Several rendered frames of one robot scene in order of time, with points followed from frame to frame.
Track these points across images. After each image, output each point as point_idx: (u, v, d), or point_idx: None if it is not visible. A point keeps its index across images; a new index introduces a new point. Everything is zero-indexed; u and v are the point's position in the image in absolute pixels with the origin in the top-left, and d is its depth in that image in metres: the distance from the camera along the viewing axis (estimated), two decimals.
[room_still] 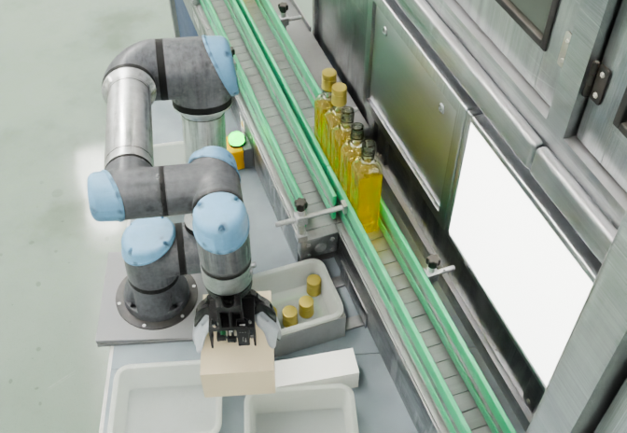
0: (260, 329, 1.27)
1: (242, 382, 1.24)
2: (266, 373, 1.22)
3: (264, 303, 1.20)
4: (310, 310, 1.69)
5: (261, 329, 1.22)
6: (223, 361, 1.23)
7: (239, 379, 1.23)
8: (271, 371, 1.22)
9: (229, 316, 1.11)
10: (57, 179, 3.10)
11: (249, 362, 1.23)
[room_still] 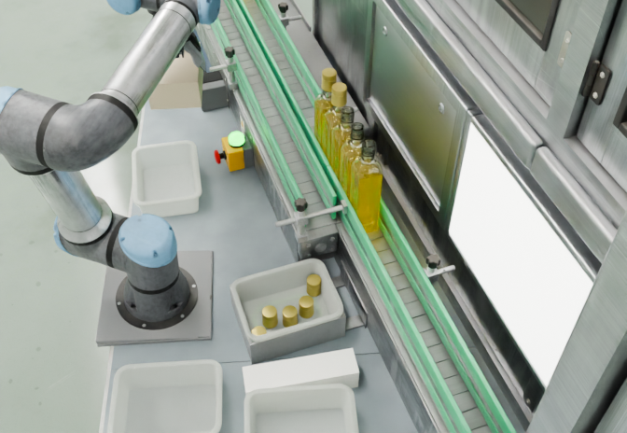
0: (190, 62, 1.79)
1: (175, 93, 1.75)
2: (192, 85, 1.74)
3: (190, 33, 1.72)
4: (310, 310, 1.69)
5: (188, 53, 1.73)
6: (162, 77, 1.74)
7: (174, 90, 1.74)
8: (196, 83, 1.73)
9: None
10: None
11: (181, 78, 1.74)
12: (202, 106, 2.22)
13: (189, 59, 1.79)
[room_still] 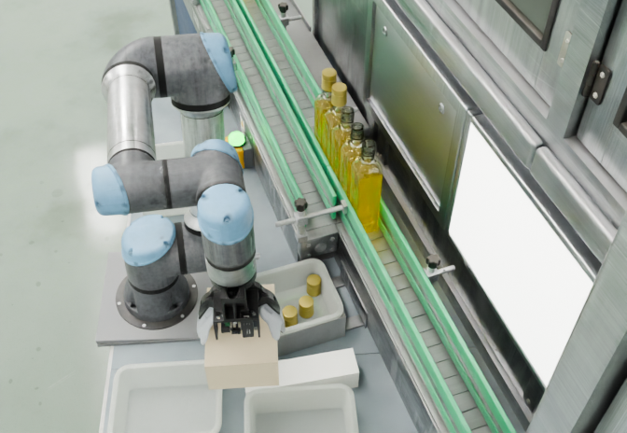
0: (264, 322, 1.28)
1: (245, 373, 1.25)
2: (270, 365, 1.23)
3: (268, 296, 1.21)
4: (310, 310, 1.69)
5: (265, 322, 1.22)
6: (227, 354, 1.24)
7: (243, 370, 1.24)
8: (275, 363, 1.23)
9: (234, 308, 1.12)
10: (57, 179, 3.10)
11: (253, 354, 1.24)
12: None
13: None
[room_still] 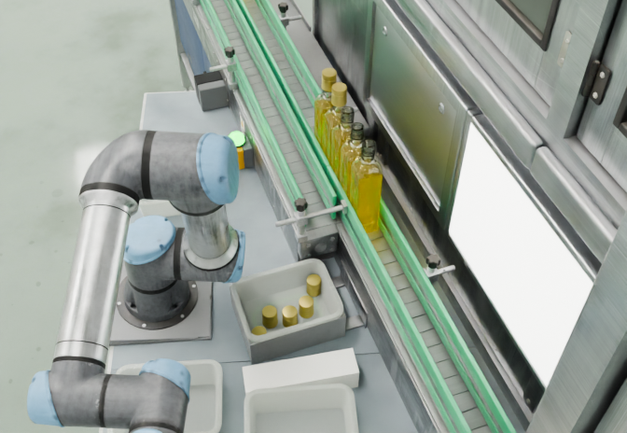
0: None
1: None
2: None
3: None
4: (310, 310, 1.69)
5: None
6: None
7: None
8: None
9: None
10: (57, 179, 3.10)
11: None
12: (202, 106, 2.22)
13: None
